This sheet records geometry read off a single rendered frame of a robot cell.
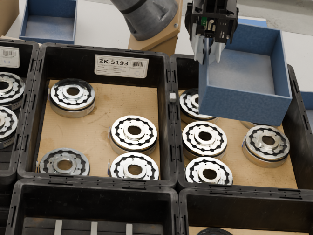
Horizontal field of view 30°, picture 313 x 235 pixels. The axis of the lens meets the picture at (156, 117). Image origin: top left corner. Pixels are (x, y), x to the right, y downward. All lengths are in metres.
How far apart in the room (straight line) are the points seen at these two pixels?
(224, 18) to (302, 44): 1.01
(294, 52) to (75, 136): 0.85
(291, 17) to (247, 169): 2.13
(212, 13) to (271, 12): 2.42
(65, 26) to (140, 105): 0.51
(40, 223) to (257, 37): 0.56
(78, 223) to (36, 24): 0.81
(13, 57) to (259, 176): 0.62
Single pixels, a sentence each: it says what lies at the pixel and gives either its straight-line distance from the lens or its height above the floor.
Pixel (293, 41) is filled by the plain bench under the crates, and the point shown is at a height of 0.70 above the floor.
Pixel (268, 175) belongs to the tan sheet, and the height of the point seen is 0.83.
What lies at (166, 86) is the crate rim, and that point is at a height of 0.93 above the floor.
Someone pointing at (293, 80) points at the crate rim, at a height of 0.93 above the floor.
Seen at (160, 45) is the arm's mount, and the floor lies 0.83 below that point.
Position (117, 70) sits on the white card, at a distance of 1.40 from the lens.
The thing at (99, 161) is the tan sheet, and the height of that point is 0.83.
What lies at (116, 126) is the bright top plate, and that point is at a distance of 1.29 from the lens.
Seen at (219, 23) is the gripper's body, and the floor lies 1.25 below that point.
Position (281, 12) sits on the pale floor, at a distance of 3.38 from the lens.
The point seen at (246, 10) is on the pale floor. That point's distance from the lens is 3.32.
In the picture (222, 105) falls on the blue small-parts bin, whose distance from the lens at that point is 1.03.
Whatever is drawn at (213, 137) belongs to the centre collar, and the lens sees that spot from 1.29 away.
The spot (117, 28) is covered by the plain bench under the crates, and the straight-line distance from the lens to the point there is 1.82.
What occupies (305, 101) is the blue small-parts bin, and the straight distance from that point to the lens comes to 1.67.
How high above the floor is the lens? 1.79
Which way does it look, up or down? 45 degrees down
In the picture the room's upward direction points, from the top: 10 degrees clockwise
